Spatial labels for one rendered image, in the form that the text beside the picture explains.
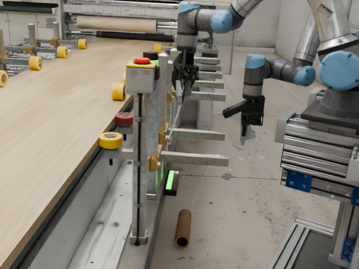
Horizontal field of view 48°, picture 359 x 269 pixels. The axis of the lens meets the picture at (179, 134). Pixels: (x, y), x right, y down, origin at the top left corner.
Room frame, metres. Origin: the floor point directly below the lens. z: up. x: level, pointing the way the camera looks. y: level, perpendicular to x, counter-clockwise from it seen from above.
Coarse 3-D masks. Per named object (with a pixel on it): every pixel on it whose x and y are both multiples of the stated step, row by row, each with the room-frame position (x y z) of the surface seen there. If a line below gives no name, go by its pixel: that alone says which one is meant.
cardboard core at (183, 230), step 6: (186, 210) 2.23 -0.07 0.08; (180, 216) 2.17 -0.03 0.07; (186, 216) 2.16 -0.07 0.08; (180, 222) 2.10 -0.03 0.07; (186, 222) 2.10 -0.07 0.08; (180, 228) 2.03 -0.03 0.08; (186, 228) 2.03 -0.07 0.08; (180, 234) 1.96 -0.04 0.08; (186, 234) 1.97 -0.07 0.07; (180, 240) 2.00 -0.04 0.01; (186, 240) 1.99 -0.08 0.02; (180, 246) 1.95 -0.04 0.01; (186, 246) 1.95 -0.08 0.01
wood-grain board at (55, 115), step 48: (96, 48) 3.41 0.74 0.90; (144, 48) 3.57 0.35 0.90; (0, 96) 1.76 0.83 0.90; (48, 96) 1.80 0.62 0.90; (96, 96) 1.85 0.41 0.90; (0, 144) 1.19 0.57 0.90; (48, 144) 1.21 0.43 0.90; (96, 144) 1.27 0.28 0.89; (0, 192) 0.88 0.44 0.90; (48, 192) 0.89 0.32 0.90; (0, 240) 0.68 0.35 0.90
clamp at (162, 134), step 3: (168, 123) 1.59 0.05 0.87; (168, 126) 1.58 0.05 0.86; (165, 129) 1.51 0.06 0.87; (159, 132) 1.47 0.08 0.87; (162, 132) 1.48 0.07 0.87; (165, 132) 1.48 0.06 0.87; (159, 135) 1.48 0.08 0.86; (162, 135) 1.46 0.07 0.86; (165, 135) 1.48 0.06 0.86; (159, 138) 1.48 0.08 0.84; (162, 138) 1.46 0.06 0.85; (165, 138) 1.46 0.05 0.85; (159, 141) 1.46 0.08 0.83; (162, 141) 1.46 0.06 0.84; (165, 141) 1.48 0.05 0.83; (159, 144) 1.46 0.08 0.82
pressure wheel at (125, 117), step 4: (116, 116) 1.53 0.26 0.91; (120, 116) 1.53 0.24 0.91; (124, 116) 1.54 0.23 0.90; (128, 116) 1.54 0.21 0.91; (132, 116) 1.54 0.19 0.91; (116, 120) 1.53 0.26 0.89; (120, 120) 1.52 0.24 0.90; (124, 120) 1.52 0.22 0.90; (128, 120) 1.52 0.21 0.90; (132, 120) 1.53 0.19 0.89; (120, 124) 1.52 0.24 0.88; (124, 124) 1.52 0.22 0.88; (128, 124) 1.52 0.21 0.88; (132, 124) 1.54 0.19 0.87; (124, 136) 1.55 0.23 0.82; (124, 140) 1.55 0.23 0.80
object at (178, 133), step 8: (120, 128) 1.54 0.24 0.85; (128, 128) 1.54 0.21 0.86; (168, 128) 1.55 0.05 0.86; (176, 128) 1.56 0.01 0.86; (176, 136) 1.53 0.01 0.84; (184, 136) 1.53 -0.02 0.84; (192, 136) 1.53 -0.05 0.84; (200, 136) 1.52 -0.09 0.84; (208, 136) 1.52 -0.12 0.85; (216, 136) 1.52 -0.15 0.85; (224, 136) 1.52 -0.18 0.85
